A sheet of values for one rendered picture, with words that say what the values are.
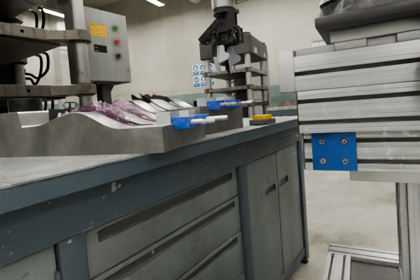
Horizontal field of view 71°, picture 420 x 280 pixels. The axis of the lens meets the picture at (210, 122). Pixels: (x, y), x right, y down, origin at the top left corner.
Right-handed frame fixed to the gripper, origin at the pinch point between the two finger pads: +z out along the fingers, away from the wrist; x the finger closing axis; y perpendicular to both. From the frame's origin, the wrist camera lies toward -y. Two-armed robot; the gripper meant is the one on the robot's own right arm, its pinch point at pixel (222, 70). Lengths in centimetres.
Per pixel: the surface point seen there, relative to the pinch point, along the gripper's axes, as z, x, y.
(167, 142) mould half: 19.1, -43.9, 12.7
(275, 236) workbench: 71, 29, 3
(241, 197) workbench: 45.1, 0.3, 3.6
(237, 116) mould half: 16.6, 4.3, 2.0
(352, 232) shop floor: 101, 115, 18
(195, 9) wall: -254, 562, -426
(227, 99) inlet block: 10.3, -0.5, 1.2
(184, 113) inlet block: 13.5, -30.2, 6.5
